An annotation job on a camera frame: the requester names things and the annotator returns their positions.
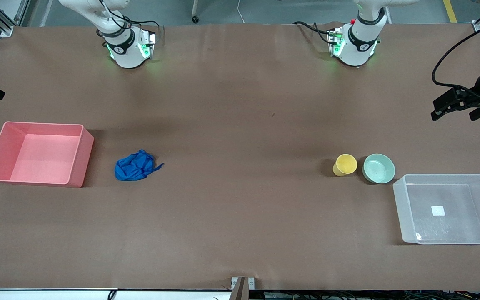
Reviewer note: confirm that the mint green bowl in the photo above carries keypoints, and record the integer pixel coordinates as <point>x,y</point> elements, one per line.
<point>378,168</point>

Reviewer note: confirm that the yellow cup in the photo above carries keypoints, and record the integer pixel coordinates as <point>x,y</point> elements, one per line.
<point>345,164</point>

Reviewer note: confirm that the blue glove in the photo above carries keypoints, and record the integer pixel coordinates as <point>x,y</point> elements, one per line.
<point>133,166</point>

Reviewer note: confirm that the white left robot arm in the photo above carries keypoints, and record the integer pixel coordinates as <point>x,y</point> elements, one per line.
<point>354,52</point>

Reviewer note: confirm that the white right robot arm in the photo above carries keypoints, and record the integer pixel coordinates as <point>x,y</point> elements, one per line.
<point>125,52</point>

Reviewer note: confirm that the clear plastic box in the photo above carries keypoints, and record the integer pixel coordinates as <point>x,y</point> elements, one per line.
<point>465,227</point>

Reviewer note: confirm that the pink plastic bin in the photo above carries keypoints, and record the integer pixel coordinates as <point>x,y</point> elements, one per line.
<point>44,160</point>

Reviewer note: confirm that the white square label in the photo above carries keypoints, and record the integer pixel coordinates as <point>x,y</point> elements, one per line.
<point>438,211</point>

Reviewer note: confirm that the caster wheel leg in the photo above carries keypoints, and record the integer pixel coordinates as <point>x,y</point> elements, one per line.
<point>195,18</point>

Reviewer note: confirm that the paper table cover sheet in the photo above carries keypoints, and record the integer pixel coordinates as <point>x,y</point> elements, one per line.
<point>240,125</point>

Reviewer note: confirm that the white table edge rail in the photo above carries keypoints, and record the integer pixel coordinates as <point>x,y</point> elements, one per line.
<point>56,294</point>

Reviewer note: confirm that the metal table edge bracket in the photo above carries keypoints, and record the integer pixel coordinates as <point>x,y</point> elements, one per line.
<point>243,287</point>

